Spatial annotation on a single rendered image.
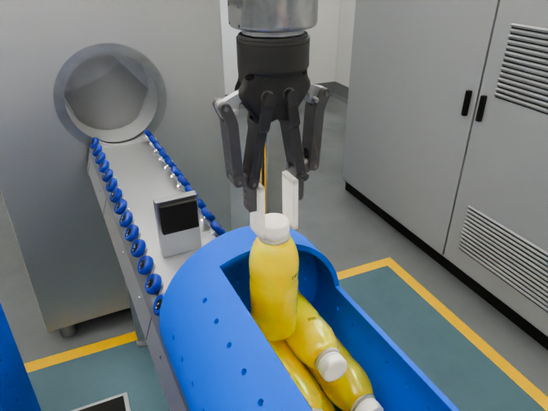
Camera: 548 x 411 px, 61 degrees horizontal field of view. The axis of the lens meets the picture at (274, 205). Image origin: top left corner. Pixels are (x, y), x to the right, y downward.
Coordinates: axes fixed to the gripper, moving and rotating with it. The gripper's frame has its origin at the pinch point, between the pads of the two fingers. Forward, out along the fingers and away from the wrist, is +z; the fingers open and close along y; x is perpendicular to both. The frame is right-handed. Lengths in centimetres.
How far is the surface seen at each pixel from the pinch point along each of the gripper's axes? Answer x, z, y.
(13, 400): -44, 61, 44
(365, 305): -97, 132, -99
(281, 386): 16.6, 10.5, 7.4
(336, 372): 8.8, 22.9, -5.0
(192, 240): -51, 36, -2
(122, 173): -105, 39, 5
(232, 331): 6.5, 11.3, 8.7
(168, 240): -51, 34, 4
